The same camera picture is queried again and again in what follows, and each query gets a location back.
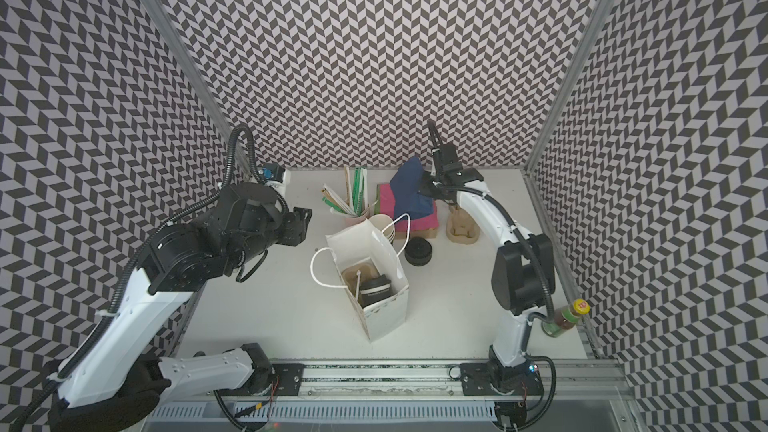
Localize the single blue napkin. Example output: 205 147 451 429
389 156 434 220

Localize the black cup lid stack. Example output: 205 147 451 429
404 237 433 267

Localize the white paper takeout bag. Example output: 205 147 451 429
309 214 411 342

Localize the beige pulp cup carrier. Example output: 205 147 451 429
341 261 381 295
446 205 480 245

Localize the single paper coffee cup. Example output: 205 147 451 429
359 275 392 308

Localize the white straw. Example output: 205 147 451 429
354 270 362 305

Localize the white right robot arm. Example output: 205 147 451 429
419 119 556 395

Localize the brown cardboard napkin box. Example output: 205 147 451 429
395 229 439 240

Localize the pink napkin stack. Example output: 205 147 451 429
376 183 439 232

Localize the stack of paper cups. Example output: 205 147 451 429
369 214 396 242

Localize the green straws bundle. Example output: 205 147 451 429
352 167 368 216

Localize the pink utensil holder cup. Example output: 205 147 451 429
343 210 371 227

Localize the yellow capped bottle right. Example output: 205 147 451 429
541 299 591 338

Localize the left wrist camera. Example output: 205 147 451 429
260 163 291 192

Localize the aluminium corner post left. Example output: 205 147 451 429
139 0 232 144

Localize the aluminium corner post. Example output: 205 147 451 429
139 0 232 144
523 0 615 175

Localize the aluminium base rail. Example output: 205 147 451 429
148 359 633 430

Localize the aluminium corner post right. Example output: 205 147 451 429
523 0 615 175

